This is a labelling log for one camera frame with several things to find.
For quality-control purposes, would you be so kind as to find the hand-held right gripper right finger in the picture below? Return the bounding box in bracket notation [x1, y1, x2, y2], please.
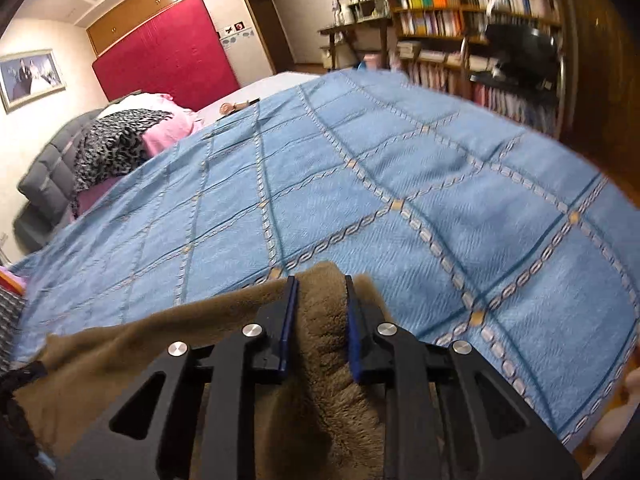
[344, 274, 584, 480]

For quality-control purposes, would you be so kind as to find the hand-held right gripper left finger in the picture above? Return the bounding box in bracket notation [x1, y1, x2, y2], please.
[56, 276, 301, 480]

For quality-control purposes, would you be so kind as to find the brown fleece blanket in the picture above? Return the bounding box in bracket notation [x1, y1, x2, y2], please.
[11, 260, 401, 480]

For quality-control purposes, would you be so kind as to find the blue patterned bedspread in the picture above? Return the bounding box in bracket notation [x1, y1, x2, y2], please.
[10, 67, 640, 453]

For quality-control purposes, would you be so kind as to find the small hairbrush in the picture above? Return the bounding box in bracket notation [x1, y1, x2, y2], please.
[220, 98, 261, 115]

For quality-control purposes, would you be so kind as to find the pink pillow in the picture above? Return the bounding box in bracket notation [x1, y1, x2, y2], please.
[102, 92, 206, 158]

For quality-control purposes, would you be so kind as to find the leopard print cloth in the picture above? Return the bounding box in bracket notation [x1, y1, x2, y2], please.
[70, 108, 173, 218]

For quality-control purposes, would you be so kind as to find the grey padded headboard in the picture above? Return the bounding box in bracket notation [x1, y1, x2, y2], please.
[12, 108, 106, 253]

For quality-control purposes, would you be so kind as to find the wooden desk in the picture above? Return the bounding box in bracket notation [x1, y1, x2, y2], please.
[318, 16, 393, 72]

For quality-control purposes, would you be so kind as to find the red upright mattress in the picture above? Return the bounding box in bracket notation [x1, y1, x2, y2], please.
[91, 0, 241, 111]

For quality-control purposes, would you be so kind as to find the wooden bookshelf with books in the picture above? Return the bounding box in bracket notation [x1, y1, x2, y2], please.
[382, 0, 568, 138]

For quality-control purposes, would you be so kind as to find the framed wall photo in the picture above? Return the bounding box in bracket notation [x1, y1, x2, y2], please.
[0, 49, 67, 113]

